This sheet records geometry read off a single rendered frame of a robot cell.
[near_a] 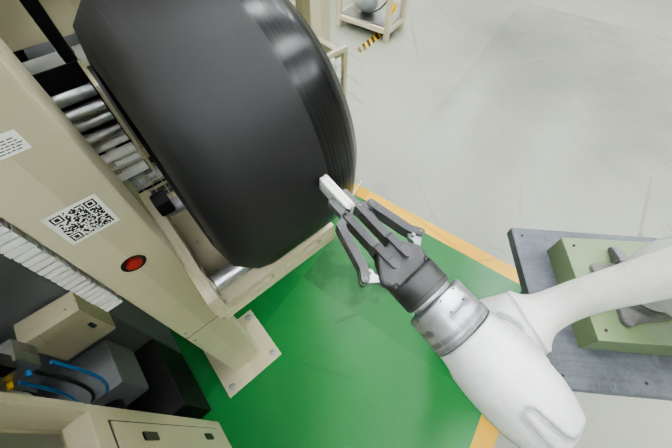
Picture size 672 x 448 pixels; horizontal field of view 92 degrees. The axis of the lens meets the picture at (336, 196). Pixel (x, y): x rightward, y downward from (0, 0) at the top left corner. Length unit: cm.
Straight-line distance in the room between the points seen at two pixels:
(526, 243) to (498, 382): 90
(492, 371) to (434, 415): 126
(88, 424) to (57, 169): 51
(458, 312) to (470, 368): 6
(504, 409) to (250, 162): 42
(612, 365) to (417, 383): 77
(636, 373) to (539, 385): 85
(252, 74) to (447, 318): 40
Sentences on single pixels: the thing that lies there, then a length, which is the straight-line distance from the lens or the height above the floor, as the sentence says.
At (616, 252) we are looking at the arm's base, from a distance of 129.
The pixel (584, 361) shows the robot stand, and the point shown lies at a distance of 123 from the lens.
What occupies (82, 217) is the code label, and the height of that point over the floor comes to 123.
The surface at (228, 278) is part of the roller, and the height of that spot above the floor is 92.
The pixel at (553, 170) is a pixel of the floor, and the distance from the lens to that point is 263.
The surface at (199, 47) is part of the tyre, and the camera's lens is 49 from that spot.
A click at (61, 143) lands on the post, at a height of 135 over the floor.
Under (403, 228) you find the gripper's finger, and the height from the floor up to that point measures 123.
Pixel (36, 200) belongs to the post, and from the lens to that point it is 61.
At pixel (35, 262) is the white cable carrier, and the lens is 71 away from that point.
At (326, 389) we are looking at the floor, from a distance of 167.
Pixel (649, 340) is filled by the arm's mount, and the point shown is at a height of 74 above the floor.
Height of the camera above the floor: 166
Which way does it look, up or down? 54 degrees down
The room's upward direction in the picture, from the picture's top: straight up
